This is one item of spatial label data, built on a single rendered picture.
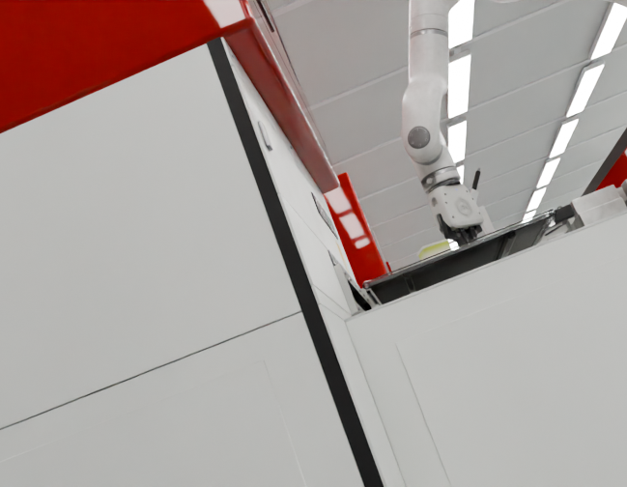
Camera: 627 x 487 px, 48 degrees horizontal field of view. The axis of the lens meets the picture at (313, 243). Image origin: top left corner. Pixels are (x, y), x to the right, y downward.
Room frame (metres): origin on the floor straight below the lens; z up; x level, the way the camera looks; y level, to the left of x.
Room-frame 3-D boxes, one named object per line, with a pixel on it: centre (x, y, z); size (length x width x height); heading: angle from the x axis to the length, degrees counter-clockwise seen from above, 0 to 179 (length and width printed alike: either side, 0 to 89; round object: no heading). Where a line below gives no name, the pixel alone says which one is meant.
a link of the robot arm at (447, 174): (1.48, -0.31, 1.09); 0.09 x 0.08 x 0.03; 127
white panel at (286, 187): (1.27, -0.01, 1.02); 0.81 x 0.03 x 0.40; 174
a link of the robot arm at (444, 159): (1.47, -0.31, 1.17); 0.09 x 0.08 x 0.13; 165
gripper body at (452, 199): (1.48, -0.31, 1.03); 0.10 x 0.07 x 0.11; 127
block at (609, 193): (1.27, -0.51, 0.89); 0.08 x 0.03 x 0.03; 84
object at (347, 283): (1.44, -0.05, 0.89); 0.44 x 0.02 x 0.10; 174
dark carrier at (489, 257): (1.44, -0.26, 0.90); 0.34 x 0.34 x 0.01; 84
